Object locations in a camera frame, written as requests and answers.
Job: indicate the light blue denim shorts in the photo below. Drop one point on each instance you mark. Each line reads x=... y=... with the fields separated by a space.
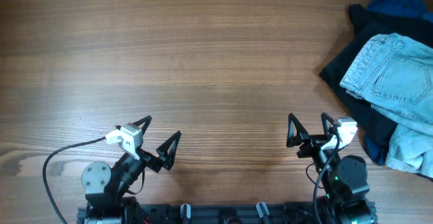
x=394 y=74

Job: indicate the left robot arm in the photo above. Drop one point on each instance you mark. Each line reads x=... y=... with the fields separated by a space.
x=107 y=188

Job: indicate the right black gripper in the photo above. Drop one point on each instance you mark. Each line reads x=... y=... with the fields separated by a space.
x=313 y=142

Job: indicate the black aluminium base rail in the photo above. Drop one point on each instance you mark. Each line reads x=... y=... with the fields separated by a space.
x=289 y=212

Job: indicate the dark blue garment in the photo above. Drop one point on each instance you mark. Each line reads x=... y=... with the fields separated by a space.
x=399 y=2

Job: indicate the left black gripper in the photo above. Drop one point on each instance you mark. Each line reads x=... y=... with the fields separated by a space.
x=155 y=161

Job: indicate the black garment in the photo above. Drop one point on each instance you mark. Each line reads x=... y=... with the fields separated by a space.
x=365 y=25

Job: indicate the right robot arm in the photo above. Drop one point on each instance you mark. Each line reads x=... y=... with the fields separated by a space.
x=341 y=184

